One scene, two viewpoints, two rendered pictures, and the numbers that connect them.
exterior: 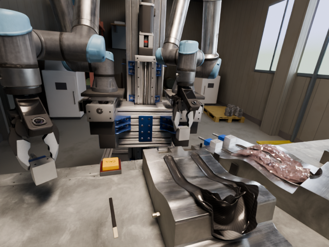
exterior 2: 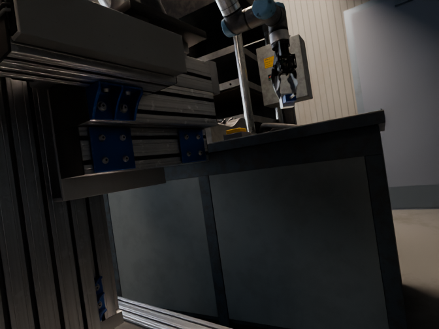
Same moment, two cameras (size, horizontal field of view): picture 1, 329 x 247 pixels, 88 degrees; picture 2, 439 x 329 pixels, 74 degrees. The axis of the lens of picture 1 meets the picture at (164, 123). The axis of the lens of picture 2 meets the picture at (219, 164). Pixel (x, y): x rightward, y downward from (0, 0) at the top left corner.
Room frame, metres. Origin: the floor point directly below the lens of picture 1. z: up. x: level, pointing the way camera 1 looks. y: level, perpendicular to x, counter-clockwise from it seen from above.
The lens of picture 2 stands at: (1.40, 0.98, 0.71)
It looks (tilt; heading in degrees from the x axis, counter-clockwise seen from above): 0 degrees down; 228
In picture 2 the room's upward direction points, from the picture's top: 8 degrees counter-clockwise
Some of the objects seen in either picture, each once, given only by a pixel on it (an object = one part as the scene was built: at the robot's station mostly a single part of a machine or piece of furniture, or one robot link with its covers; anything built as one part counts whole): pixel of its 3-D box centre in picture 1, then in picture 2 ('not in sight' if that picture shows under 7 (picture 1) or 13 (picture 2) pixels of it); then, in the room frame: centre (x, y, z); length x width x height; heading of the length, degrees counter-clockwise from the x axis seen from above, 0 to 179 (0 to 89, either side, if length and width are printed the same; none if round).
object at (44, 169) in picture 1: (38, 162); (289, 98); (0.42, 0.36, 0.93); 0.13 x 0.05 x 0.05; 49
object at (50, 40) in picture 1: (41, 45); (262, 12); (0.50, 0.35, 1.25); 0.11 x 0.11 x 0.08; 15
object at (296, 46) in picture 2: not in sight; (295, 150); (-0.33, -0.13, 0.73); 0.30 x 0.22 x 1.47; 108
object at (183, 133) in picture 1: (178, 129); not in sight; (0.74, -0.07, 0.93); 0.13 x 0.05 x 0.05; 20
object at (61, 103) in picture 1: (66, 83); not in sight; (3.54, 2.07, 0.69); 0.70 x 0.62 x 1.38; 10
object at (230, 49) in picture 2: not in sight; (200, 77); (-0.31, -0.97, 1.51); 1.10 x 0.70 x 0.05; 108
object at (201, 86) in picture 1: (205, 82); not in sight; (5.61, -1.25, 0.68); 0.77 x 0.62 x 1.35; 10
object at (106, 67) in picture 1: (102, 61); not in sight; (1.04, 0.38, 1.20); 0.13 x 0.12 x 0.14; 105
